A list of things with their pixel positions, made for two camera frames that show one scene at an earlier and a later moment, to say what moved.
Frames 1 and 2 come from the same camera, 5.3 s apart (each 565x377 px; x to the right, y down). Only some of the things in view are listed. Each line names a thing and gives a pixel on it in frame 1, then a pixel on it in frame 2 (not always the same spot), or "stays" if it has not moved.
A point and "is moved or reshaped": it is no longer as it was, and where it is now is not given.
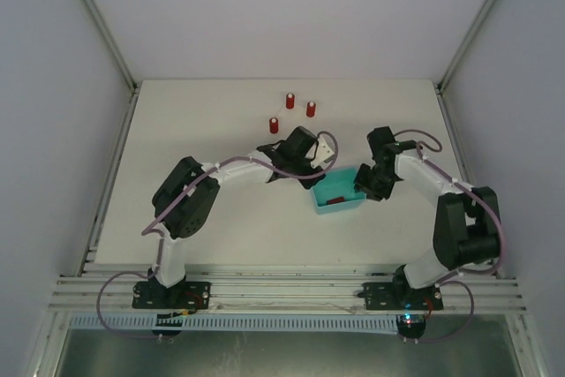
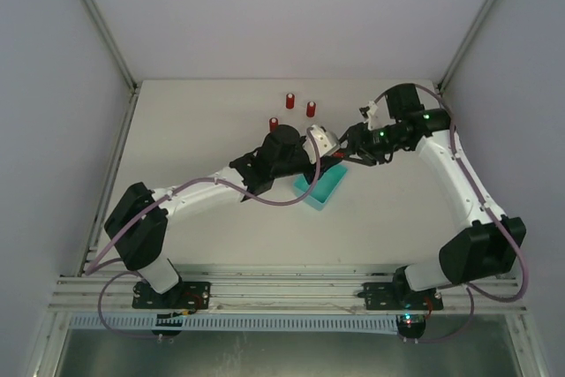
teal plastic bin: (336, 191) is moved or reshaped
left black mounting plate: (185, 295) stays
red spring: (311, 109) stays
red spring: (274, 125) stays
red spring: (290, 101) stays
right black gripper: (368, 184) → (358, 141)
